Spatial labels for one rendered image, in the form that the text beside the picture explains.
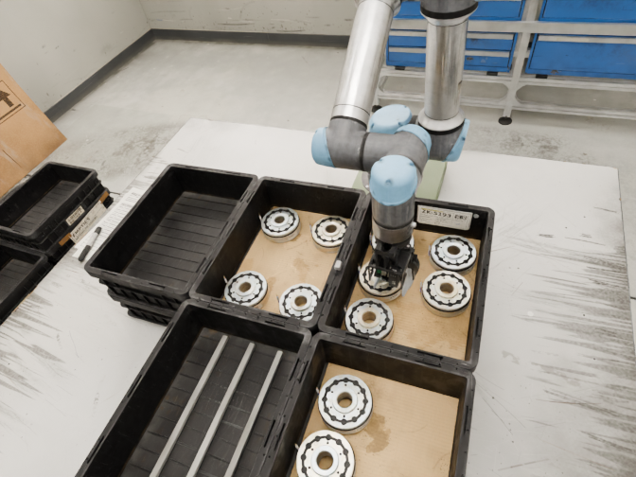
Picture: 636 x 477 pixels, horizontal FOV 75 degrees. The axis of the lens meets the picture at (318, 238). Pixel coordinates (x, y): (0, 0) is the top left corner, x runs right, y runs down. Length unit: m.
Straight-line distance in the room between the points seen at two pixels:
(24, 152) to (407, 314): 3.10
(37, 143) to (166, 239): 2.50
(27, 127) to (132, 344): 2.61
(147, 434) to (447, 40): 1.01
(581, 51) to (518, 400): 2.07
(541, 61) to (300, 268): 2.06
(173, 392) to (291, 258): 0.40
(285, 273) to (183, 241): 0.32
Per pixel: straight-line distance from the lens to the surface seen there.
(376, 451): 0.85
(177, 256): 1.18
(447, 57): 1.03
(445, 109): 1.11
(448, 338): 0.93
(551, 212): 1.39
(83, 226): 2.09
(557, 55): 2.75
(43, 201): 2.29
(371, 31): 0.90
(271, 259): 1.07
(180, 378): 0.98
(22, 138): 3.62
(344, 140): 0.80
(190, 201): 1.32
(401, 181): 0.67
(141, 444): 0.97
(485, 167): 1.49
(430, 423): 0.86
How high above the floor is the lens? 1.65
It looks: 49 degrees down
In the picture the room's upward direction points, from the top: 11 degrees counter-clockwise
